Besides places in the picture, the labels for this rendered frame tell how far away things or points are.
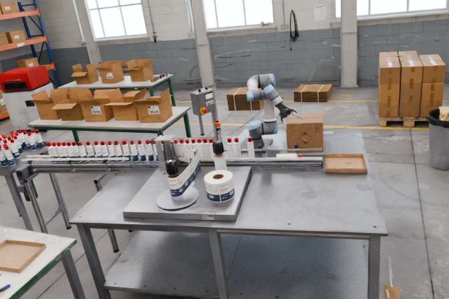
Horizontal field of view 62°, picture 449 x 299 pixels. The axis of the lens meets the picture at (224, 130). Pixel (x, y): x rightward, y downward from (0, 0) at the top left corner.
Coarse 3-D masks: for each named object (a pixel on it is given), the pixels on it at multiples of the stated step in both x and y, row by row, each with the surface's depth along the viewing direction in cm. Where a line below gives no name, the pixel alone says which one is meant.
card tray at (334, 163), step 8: (328, 160) 304; (336, 160) 302; (344, 160) 300; (352, 160) 299; (360, 160) 297; (328, 168) 284; (336, 168) 282; (344, 168) 281; (352, 168) 280; (360, 168) 278
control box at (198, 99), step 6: (204, 90) 306; (210, 90) 306; (192, 96) 304; (198, 96) 299; (204, 96) 303; (192, 102) 306; (198, 102) 301; (204, 102) 305; (192, 108) 309; (198, 108) 303; (204, 108) 306; (210, 108) 310; (198, 114) 306
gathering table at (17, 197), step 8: (24, 152) 395; (32, 152) 392; (40, 152) 389; (48, 152) 405; (16, 160) 376; (0, 168) 349; (8, 168) 359; (16, 168) 358; (8, 176) 355; (8, 184) 432; (16, 184) 361; (16, 192) 361; (16, 200) 365; (24, 208) 370; (24, 216) 371
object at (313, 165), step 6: (306, 162) 296; (312, 162) 294; (318, 162) 293; (132, 168) 334; (138, 168) 333; (150, 168) 330; (156, 168) 329; (252, 168) 307; (264, 168) 305; (270, 168) 303; (276, 168) 302; (282, 168) 301; (288, 168) 300; (294, 168) 299
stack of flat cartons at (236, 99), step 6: (234, 90) 742; (240, 90) 736; (246, 90) 731; (258, 90) 720; (228, 96) 716; (234, 96) 710; (240, 96) 708; (246, 96) 705; (228, 102) 720; (234, 102) 717; (240, 102) 713; (246, 102) 709; (252, 102) 705; (258, 102) 702; (234, 108) 721; (240, 108) 717; (246, 108) 715; (252, 108) 710; (258, 108) 706
